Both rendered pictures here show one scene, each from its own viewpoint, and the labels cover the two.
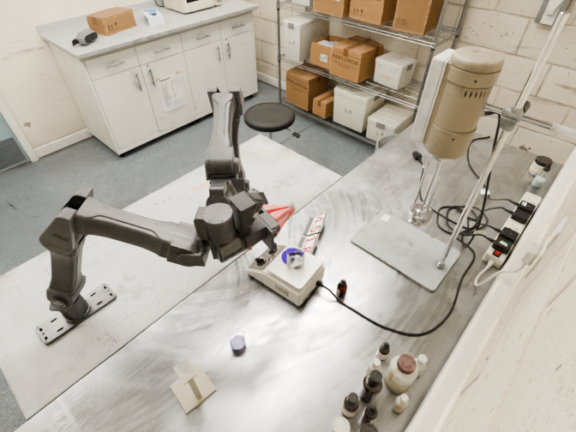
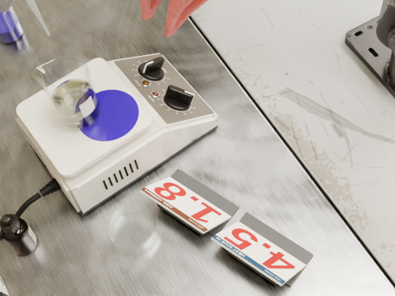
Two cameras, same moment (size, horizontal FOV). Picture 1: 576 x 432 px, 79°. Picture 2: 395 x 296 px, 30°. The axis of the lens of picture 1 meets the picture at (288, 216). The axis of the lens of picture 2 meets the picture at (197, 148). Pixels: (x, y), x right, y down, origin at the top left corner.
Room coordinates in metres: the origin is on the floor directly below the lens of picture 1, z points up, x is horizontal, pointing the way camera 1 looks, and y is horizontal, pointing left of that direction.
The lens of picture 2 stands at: (0.94, -0.40, 1.65)
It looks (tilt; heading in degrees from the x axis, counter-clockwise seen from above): 58 degrees down; 118
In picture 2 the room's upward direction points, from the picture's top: 11 degrees counter-clockwise
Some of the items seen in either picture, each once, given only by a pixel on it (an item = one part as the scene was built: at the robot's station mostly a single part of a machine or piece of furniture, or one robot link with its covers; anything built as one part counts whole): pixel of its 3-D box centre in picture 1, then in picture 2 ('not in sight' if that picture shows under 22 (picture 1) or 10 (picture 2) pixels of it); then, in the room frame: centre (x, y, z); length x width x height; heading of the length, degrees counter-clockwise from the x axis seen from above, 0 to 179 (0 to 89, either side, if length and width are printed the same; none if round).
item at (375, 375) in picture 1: (372, 385); not in sight; (0.29, -0.19, 0.95); 0.04 x 0.04 x 0.11
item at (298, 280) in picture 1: (295, 265); (84, 115); (0.61, -0.02, 0.98); 0.12 x 0.12 x 0.01; 53
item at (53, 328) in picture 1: (72, 305); not in sight; (0.51, 0.59, 0.94); 0.20 x 0.07 x 0.08; 137
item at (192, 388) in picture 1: (188, 378); not in sight; (0.31, 0.23, 0.96); 0.08 x 0.08 x 0.13; 41
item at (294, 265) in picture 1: (296, 258); (69, 93); (0.60, -0.02, 1.02); 0.06 x 0.05 x 0.08; 3
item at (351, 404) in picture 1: (351, 404); not in sight; (0.26, -0.14, 0.94); 0.03 x 0.03 x 0.08
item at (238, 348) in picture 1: (237, 340); (2, 19); (0.41, 0.13, 0.93); 0.04 x 0.04 x 0.06
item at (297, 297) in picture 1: (287, 270); (110, 124); (0.62, 0.00, 0.94); 0.22 x 0.13 x 0.08; 54
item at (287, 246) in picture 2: (315, 224); (263, 246); (0.83, -0.09, 0.92); 0.09 x 0.06 x 0.04; 160
